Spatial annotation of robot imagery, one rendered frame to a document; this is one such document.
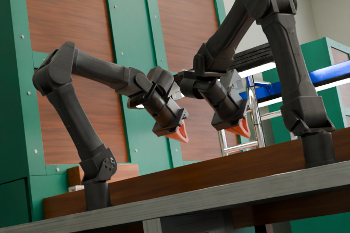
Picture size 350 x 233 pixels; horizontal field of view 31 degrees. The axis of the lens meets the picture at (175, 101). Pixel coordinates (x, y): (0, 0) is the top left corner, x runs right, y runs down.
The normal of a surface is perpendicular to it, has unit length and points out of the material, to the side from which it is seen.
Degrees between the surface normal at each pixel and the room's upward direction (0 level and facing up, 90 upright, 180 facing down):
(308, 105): 83
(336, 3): 90
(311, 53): 90
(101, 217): 90
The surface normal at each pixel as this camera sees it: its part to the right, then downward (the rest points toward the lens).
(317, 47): -0.55, -0.07
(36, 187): 0.77, -0.24
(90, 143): 0.48, -0.38
